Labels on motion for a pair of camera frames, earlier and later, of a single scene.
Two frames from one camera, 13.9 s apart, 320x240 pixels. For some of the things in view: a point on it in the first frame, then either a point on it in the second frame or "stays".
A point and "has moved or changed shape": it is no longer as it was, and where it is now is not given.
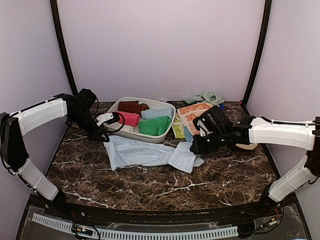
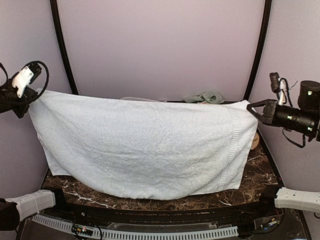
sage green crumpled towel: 212,97 stays
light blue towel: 123,151 has moved or changed shape
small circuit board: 83,230 stays
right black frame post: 263,43 stays
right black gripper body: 217,140 → 270,112
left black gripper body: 99,132 → 19,109
